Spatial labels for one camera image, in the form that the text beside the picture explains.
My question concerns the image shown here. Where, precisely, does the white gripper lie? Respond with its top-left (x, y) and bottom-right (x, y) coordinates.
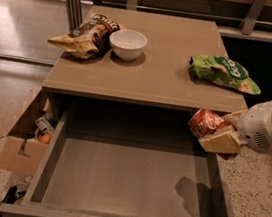
top-left (199, 101), bottom-right (272, 154)

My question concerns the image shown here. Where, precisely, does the red coke can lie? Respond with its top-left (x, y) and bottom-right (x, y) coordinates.
top-left (187, 109), bottom-right (230, 139)

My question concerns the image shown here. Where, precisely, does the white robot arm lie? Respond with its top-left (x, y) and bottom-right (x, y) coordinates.
top-left (199, 101), bottom-right (272, 155)

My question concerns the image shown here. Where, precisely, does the grey cabinet with top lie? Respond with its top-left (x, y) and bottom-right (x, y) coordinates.
top-left (36, 0), bottom-right (260, 150)

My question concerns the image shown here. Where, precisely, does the open grey top drawer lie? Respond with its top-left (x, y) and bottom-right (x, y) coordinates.
top-left (0, 104), bottom-right (234, 217)

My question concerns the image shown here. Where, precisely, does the green chip bag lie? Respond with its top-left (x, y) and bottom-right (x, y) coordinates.
top-left (190, 54), bottom-right (261, 95)

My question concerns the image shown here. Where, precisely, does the white ceramic bowl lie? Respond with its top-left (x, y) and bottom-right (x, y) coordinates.
top-left (109, 29), bottom-right (148, 61)

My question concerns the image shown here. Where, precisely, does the brown chip bag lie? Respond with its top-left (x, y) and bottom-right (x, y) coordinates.
top-left (48, 13), bottom-right (126, 60)

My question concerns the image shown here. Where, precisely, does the small packet in box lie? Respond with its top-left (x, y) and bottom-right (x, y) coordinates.
top-left (35, 114), bottom-right (56, 135)

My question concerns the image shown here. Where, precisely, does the orange fruit in box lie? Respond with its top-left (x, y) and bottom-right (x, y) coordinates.
top-left (39, 134), bottom-right (51, 145)

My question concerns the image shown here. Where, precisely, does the cardboard box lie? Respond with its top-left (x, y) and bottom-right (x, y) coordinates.
top-left (0, 79), bottom-right (62, 180)

